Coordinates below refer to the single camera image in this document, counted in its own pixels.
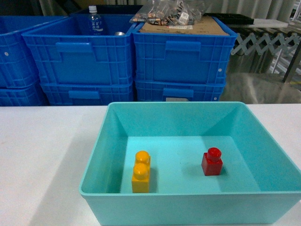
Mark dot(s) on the red toy block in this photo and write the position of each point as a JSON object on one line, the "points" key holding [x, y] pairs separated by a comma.
{"points": [[212, 162]]}

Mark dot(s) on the yellow toy block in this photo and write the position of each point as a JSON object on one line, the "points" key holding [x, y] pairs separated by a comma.
{"points": [[141, 172]]}

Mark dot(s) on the teal plastic box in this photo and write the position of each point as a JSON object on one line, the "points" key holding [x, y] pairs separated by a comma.
{"points": [[258, 182]]}

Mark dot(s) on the blue crate right bottom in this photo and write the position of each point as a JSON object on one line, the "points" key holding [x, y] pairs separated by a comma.
{"points": [[160, 91]]}

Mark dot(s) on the blue crate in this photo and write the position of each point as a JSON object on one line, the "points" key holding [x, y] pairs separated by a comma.
{"points": [[67, 94], [31, 95], [160, 91], [199, 55], [66, 53], [17, 66]]}

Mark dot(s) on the blue crate right top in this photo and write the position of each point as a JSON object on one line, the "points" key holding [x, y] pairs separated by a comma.
{"points": [[199, 55]]}

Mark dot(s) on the metal can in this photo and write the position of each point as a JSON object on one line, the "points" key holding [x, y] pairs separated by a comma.
{"points": [[119, 33]]}

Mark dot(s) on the blue crate middle bottom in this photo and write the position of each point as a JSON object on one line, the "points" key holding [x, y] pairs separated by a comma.
{"points": [[67, 94]]}

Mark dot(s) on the clear plastic bag of parts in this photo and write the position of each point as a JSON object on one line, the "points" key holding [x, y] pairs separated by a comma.
{"points": [[171, 12]]}

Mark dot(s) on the clear water bottle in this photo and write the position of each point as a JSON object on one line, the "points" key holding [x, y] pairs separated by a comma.
{"points": [[95, 21]]}

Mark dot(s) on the cardboard sheet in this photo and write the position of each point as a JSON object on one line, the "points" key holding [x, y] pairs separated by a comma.
{"points": [[188, 28]]}

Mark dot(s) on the blue crate middle top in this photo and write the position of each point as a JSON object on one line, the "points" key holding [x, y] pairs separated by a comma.
{"points": [[66, 53]]}

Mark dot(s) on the blue crate left bottom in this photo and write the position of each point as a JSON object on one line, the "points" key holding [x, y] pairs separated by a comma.
{"points": [[31, 95]]}

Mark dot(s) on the black tray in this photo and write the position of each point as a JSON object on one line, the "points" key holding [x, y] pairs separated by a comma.
{"points": [[231, 18]]}

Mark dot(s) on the expandable roller conveyor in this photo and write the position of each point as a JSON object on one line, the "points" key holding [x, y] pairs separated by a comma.
{"points": [[263, 50]]}

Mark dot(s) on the blue crate left top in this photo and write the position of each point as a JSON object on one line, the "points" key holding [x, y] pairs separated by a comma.
{"points": [[17, 66]]}

